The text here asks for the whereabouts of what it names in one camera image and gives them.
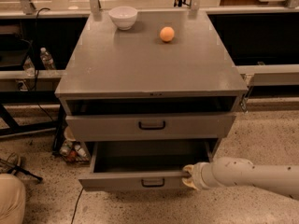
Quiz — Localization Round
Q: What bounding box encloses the grey drawer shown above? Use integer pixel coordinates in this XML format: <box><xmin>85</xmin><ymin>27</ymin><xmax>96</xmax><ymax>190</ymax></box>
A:
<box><xmin>66</xmin><ymin>113</ymin><xmax>235</xmax><ymax>142</ymax></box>
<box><xmin>79</xmin><ymin>139</ymin><xmax>217</xmax><ymax>191</ymax></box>

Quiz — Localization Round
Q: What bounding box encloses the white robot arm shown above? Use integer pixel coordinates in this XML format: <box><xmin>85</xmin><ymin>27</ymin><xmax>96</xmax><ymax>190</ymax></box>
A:
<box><xmin>182</xmin><ymin>157</ymin><xmax>299</xmax><ymax>200</ymax></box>

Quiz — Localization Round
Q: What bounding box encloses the grey top drawer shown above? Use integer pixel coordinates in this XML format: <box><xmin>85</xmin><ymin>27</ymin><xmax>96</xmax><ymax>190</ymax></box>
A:
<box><xmin>66</xmin><ymin>113</ymin><xmax>235</xmax><ymax>142</ymax></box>

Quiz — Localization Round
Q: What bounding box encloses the grey drawer cabinet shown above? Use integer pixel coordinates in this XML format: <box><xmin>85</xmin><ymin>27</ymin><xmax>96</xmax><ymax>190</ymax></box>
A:
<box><xmin>54</xmin><ymin>8</ymin><xmax>249</xmax><ymax>191</ymax></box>

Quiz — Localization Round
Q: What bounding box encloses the clutter under cabinet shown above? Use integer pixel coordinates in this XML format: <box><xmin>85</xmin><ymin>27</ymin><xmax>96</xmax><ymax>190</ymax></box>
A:
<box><xmin>59</xmin><ymin>127</ymin><xmax>90</xmax><ymax>162</ymax></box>

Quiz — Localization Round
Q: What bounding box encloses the orange fruit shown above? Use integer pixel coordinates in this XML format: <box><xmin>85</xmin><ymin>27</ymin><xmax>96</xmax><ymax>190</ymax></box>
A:
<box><xmin>160</xmin><ymin>27</ymin><xmax>175</xmax><ymax>42</ymax></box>

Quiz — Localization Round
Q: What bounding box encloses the white ceramic bowl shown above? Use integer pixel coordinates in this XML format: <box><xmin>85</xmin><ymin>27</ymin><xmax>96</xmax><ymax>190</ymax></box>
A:
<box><xmin>108</xmin><ymin>7</ymin><xmax>138</xmax><ymax>30</ymax></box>

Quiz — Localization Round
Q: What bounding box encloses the black tripod leg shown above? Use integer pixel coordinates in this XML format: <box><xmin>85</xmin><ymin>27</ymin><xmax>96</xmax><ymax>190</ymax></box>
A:
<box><xmin>0</xmin><ymin>159</ymin><xmax>43</xmax><ymax>183</ymax></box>

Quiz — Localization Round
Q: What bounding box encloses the clear plastic water bottle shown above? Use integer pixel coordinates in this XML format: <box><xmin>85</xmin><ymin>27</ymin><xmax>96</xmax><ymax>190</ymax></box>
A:
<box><xmin>40</xmin><ymin>48</ymin><xmax>56</xmax><ymax>70</ymax></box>

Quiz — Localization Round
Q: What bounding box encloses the person's beige trouser leg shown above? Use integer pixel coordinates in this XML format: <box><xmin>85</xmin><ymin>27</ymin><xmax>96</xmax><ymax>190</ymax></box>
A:
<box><xmin>0</xmin><ymin>174</ymin><xmax>26</xmax><ymax>224</ymax></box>

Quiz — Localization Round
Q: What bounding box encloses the black floor cable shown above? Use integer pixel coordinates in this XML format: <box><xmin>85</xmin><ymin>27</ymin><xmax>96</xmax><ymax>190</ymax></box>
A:
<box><xmin>70</xmin><ymin>187</ymin><xmax>85</xmax><ymax>224</ymax></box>

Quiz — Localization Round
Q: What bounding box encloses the black hanging cable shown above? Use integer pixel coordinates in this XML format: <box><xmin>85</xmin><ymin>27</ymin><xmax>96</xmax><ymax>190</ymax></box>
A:
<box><xmin>18</xmin><ymin>7</ymin><xmax>56</xmax><ymax>121</ymax></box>

